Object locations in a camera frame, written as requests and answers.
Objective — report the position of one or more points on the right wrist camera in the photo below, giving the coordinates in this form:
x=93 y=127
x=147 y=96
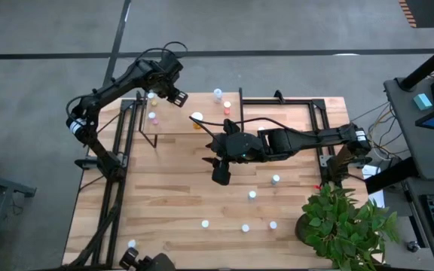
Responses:
x=220 y=175

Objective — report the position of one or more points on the black rounded equipment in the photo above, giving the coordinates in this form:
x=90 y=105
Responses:
x=156 y=263

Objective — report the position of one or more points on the clear pill bottle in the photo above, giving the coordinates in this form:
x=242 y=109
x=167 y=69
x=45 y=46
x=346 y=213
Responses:
x=217 y=93

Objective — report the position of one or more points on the black mat with hazard stripes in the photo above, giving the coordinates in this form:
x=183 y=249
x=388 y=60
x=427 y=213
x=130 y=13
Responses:
x=428 y=13

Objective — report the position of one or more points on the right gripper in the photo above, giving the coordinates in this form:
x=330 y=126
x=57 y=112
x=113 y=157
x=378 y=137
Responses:
x=239 y=147

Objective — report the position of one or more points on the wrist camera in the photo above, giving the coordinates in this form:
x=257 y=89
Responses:
x=220 y=175
x=172 y=64

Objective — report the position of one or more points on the amber bottle with white cap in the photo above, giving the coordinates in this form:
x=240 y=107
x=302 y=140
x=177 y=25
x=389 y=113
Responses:
x=197 y=116

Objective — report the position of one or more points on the teal box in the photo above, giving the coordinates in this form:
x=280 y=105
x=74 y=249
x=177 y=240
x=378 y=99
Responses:
x=422 y=101

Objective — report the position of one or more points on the small red object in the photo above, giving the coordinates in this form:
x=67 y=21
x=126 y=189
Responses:
x=317 y=187

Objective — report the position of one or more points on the grey metal cart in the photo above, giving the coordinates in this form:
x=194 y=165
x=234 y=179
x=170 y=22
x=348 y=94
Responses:
x=13 y=187

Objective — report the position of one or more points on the yellow bottle with red pills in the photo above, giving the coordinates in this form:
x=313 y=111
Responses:
x=205 y=224

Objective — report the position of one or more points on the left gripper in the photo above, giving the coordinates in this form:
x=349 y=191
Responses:
x=154 y=75

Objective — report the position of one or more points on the dark grey desk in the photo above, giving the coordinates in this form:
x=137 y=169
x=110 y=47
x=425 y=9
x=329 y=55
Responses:
x=424 y=158

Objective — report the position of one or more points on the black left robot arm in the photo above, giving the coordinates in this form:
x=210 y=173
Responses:
x=107 y=88

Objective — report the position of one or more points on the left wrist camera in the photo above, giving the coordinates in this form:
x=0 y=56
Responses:
x=172 y=64

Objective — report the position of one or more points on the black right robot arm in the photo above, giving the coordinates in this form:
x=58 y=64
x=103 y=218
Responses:
x=315 y=137

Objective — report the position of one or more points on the black desk crossbar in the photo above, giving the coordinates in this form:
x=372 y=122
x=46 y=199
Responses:
x=390 y=175

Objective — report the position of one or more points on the green potted plant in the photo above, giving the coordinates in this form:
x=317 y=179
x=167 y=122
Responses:
x=337 y=229

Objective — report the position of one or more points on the small round metal object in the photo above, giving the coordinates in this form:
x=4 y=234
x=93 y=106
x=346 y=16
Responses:
x=413 y=246

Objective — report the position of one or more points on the pale yellow pill bottle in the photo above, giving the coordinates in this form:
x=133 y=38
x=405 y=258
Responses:
x=131 y=244

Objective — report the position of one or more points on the light blue pill bottle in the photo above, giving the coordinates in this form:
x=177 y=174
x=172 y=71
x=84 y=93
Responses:
x=276 y=177

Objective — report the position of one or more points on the white paper sheet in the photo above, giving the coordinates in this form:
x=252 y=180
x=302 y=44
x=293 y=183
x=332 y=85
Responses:
x=369 y=171

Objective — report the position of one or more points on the small yellow-green pill bottle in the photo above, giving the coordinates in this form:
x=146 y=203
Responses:
x=151 y=95

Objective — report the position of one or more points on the black round pole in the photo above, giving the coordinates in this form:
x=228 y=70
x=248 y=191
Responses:
x=428 y=64

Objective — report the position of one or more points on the wooden shelf with black frame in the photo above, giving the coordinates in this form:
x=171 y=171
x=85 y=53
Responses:
x=175 y=120

